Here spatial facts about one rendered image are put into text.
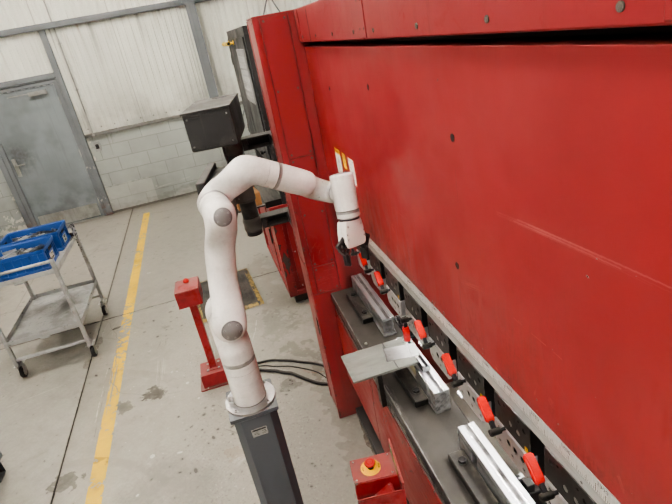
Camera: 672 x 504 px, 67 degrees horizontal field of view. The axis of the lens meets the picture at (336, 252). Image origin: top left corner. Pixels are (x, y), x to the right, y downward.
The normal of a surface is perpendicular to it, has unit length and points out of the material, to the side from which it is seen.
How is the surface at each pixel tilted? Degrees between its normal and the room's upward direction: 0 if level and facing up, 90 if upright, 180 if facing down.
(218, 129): 90
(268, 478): 90
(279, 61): 90
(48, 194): 90
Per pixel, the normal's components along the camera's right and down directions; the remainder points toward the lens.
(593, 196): -0.95, 0.26
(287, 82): 0.26, 0.36
